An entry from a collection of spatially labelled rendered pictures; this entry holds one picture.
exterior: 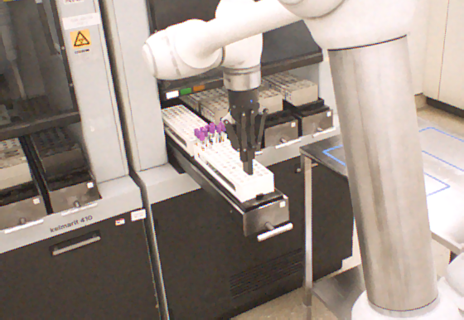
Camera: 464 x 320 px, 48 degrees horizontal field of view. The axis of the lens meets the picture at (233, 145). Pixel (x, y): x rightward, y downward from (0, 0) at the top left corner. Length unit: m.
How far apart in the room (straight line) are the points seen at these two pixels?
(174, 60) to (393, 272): 0.61
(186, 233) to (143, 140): 0.35
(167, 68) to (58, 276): 0.84
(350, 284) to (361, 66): 1.33
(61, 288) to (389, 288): 1.18
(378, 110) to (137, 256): 1.22
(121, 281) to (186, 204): 0.33
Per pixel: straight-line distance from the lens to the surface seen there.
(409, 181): 0.71
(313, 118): 1.85
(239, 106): 1.26
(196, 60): 1.08
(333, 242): 2.19
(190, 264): 1.85
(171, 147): 1.69
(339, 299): 1.85
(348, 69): 0.66
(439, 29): 3.89
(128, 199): 1.63
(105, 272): 1.74
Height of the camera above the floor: 1.53
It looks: 26 degrees down
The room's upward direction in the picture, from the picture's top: 4 degrees counter-clockwise
